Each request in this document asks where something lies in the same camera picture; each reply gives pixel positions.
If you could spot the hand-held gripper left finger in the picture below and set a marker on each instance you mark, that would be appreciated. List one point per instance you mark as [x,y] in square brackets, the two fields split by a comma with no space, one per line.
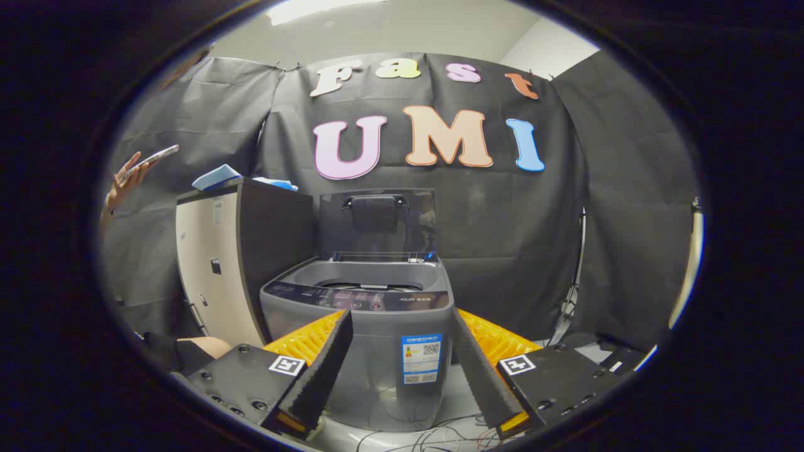
[326,370]

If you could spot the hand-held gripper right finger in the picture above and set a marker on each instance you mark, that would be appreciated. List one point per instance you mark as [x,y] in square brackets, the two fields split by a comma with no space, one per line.
[480,376]

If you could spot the grey washing machine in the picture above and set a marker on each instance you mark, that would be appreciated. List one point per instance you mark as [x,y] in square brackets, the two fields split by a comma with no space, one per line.
[377,358]

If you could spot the light blue shirt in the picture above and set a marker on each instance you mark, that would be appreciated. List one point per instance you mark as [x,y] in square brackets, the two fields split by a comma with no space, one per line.
[217,177]

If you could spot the black light stand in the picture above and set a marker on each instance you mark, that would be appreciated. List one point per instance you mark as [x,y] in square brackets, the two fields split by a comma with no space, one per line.
[573,295]

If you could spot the beige and dark cabinet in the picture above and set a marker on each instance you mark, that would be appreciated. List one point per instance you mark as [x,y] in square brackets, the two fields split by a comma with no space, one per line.
[207,270]

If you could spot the black backdrop cloth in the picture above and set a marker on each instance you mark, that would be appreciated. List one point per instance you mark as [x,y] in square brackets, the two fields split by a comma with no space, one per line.
[502,220]

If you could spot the smartphone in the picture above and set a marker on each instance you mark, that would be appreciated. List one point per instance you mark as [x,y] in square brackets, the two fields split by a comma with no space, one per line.
[151,159]

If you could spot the ceiling light panel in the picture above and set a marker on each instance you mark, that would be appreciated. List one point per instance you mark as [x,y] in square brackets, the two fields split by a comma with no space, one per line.
[314,9]

